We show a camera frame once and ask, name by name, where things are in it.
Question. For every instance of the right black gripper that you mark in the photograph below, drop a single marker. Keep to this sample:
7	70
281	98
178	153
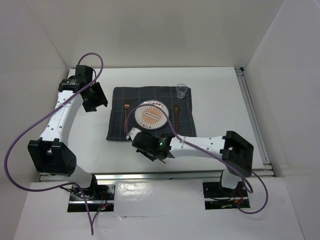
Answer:
151	156

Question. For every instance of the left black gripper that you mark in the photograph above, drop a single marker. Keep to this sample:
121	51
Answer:
100	98

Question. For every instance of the dark grey checked cloth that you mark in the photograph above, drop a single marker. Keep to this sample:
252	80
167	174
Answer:
136	95

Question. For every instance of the copper fork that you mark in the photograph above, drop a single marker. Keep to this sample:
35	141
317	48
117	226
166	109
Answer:
126	107

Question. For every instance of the patterned glass plate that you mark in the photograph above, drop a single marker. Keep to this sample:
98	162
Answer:
150	114

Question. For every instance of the dark wooden spoon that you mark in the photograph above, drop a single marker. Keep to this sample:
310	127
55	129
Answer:
176	113

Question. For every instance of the clear plastic cup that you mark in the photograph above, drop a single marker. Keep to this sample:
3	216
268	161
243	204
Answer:
181	90

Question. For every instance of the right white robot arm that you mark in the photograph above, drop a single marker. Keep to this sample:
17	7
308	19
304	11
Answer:
231	149

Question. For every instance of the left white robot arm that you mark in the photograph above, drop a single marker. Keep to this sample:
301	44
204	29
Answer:
50	153

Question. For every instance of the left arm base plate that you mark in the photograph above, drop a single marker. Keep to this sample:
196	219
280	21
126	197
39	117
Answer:
101	201

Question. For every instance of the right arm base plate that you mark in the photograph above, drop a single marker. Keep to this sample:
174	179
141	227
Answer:
218	198

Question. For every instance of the front aluminium rail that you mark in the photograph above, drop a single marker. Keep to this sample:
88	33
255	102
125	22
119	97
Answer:
158	176

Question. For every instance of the aluminium rail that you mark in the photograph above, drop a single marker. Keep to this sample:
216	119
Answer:
158	176
267	166

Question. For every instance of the right aluminium rail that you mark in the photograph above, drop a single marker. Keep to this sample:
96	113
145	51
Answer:
267	166

